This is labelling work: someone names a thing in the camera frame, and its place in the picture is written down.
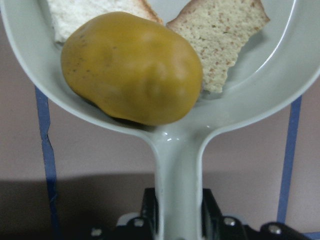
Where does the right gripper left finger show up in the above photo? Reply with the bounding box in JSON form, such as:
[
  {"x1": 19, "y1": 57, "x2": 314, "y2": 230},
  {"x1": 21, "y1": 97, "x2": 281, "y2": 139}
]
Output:
[{"x1": 89, "y1": 188, "x2": 159, "y2": 240}]

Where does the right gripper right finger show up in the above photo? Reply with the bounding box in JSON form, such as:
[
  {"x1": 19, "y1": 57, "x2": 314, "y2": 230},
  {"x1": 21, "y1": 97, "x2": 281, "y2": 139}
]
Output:
[{"x1": 201, "y1": 188, "x2": 310, "y2": 240}]

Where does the yellow potato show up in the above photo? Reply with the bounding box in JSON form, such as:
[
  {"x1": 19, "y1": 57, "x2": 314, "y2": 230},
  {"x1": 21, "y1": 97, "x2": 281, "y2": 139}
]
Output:
[{"x1": 60, "y1": 12, "x2": 203, "y2": 126}]

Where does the pale green dustpan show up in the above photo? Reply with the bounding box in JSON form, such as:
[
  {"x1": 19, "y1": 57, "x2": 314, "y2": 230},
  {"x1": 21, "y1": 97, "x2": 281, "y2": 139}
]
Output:
[{"x1": 0, "y1": 0, "x2": 320, "y2": 240}]

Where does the brown bread piece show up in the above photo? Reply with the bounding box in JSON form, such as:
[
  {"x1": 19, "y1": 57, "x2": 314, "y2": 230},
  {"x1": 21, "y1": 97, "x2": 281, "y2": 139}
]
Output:
[{"x1": 166, "y1": 0, "x2": 270, "y2": 93}]

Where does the white bread slice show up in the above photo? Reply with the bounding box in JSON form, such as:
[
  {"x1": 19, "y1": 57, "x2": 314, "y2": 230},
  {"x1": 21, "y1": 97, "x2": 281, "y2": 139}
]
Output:
[{"x1": 47, "y1": 0, "x2": 163, "y2": 44}]

